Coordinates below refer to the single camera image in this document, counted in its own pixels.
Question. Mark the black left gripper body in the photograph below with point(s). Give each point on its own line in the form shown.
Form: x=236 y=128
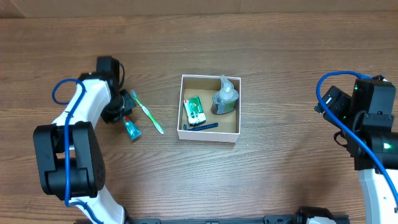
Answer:
x=127 y=101

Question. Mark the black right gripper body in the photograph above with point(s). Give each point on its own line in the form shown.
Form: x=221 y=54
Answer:
x=329 y=101

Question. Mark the green toothbrush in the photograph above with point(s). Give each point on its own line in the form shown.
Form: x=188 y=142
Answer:
x=146 y=112

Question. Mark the Colgate toothpaste tube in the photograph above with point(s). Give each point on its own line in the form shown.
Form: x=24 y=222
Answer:
x=131 y=128

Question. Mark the blue disposable razor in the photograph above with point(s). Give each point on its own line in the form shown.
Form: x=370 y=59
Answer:
x=200 y=128

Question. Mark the green white soap bar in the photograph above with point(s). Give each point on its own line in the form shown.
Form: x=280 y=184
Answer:
x=195 y=111

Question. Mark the clear soap pump bottle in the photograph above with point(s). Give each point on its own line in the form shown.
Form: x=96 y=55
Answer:
x=224 y=100

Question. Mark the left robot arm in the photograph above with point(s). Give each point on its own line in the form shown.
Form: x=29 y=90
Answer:
x=69 y=159

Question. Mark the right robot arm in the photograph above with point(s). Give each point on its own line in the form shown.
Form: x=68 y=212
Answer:
x=375 y=159

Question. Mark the white cardboard box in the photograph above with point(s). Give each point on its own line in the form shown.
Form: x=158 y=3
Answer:
x=205 y=86

